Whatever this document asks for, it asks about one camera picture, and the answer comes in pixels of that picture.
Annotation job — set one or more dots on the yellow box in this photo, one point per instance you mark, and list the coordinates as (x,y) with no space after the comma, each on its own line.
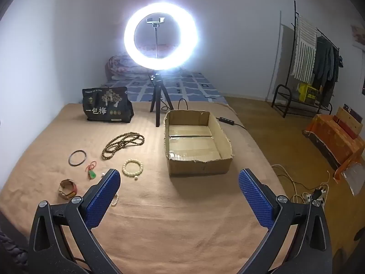
(308,92)

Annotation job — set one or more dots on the dark thin bangle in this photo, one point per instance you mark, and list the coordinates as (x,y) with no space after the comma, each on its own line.
(70,161)

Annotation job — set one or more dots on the black printed snack bag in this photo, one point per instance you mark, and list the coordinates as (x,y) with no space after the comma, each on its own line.
(107,105)

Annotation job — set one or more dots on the dark night sky poster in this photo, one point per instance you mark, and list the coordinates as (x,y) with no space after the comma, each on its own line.
(363,85)

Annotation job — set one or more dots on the pale wall poster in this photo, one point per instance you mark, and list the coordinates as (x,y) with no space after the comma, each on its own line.
(358,35)

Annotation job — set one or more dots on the dark knitted cloth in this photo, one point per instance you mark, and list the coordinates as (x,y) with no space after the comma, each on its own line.
(11,251)

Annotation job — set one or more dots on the black tripod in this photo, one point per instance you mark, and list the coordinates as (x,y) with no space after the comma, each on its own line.
(157,91)

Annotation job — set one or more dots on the dark red long box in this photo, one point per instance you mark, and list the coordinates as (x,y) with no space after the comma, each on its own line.
(346,128)

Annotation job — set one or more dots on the blue patterned bed sheet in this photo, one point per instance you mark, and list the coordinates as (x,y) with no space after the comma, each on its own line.
(194,87)

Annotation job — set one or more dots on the white leaning board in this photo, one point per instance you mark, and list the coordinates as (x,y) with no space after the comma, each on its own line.
(281,57)

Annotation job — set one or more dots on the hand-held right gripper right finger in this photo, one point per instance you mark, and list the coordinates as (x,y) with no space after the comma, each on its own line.
(255,197)

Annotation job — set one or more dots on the cardboard box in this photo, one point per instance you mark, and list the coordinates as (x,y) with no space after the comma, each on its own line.
(196,165)

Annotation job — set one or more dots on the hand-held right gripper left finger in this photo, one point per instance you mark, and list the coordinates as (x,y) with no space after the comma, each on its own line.
(102,197)

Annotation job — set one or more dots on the dark hanging clothes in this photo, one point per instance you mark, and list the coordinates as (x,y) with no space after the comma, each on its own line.
(325,60)

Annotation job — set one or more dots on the black clothes rack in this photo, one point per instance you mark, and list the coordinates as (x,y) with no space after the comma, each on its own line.
(281,97)

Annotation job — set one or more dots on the clear plastic sheet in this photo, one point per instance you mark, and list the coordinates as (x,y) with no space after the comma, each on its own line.
(356,179)

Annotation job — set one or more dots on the striped towel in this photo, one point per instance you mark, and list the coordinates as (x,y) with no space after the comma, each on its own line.
(305,51)

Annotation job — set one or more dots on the phone holder on metal pole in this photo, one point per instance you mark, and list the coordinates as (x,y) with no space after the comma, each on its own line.
(156,20)

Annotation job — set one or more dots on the folded floral quilt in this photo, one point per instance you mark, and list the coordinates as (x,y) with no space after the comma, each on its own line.
(119,67)

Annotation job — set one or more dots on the light wooden box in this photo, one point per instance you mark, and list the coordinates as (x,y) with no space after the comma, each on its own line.
(349,120)

